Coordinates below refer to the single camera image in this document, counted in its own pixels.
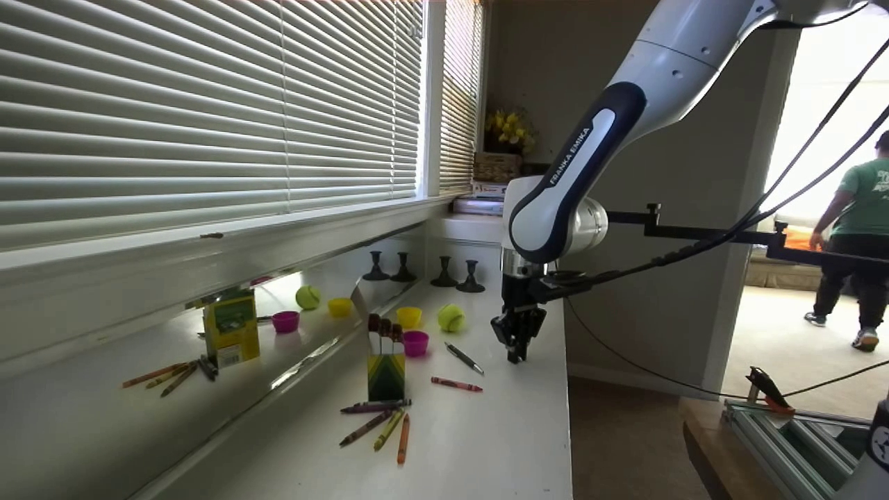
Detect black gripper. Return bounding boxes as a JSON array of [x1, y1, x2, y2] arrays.
[[490, 272, 551, 365]]

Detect pink crayon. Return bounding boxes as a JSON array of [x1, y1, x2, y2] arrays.
[[429, 375, 487, 393]]

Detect small pink plastic bowl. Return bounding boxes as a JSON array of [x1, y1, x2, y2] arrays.
[[400, 326, 433, 360]]

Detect yellow green crayon box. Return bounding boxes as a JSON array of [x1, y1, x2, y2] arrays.
[[361, 311, 411, 401]]

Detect orange crayon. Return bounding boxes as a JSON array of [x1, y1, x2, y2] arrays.
[[396, 410, 415, 467]]

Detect yellow green crayon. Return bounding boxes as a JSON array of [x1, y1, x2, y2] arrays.
[[372, 410, 409, 456]]

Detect purple crayon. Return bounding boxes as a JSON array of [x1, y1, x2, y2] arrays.
[[340, 396, 415, 417]]

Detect black pen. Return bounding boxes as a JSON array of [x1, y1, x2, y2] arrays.
[[443, 338, 487, 376]]

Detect yellow green tennis ball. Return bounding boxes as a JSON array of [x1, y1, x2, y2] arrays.
[[436, 301, 471, 335]]

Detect black candle holder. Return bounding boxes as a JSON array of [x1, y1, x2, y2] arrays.
[[430, 251, 462, 288], [455, 257, 490, 295]]

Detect yellow plastic cup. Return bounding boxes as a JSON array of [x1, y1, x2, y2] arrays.
[[396, 301, 425, 333]]

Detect flat book stack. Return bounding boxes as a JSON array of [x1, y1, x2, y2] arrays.
[[451, 192, 508, 218]]

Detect wicker basket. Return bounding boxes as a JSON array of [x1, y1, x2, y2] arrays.
[[475, 149, 528, 186]]

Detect yellow flower bunch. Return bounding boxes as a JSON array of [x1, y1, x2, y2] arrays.
[[483, 107, 539, 154]]

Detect wooden board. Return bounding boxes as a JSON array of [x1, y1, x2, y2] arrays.
[[678, 396, 789, 500]]

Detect narrow white window blinds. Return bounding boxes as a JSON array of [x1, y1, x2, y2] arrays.
[[439, 0, 487, 192]]

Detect beige sofa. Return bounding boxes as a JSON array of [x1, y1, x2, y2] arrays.
[[744, 251, 822, 295]]

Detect small orange block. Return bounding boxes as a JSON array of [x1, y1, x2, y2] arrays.
[[776, 218, 818, 254]]

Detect person in green shirt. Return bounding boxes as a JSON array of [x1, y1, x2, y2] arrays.
[[803, 126, 889, 354]]

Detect wide white window blinds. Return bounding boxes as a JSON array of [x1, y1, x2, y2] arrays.
[[0, 0, 429, 257]]

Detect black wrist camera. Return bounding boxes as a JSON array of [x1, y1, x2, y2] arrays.
[[525, 264, 583, 306]]

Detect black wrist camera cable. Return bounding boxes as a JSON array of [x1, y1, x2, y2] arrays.
[[554, 35, 889, 290]]

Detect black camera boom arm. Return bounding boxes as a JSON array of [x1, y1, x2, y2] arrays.
[[605, 203, 889, 272]]

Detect green tinted glass frame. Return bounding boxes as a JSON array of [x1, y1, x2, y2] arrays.
[[725, 396, 879, 500]]

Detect thin black hanging cable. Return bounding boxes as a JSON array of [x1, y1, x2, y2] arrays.
[[565, 295, 889, 404]]

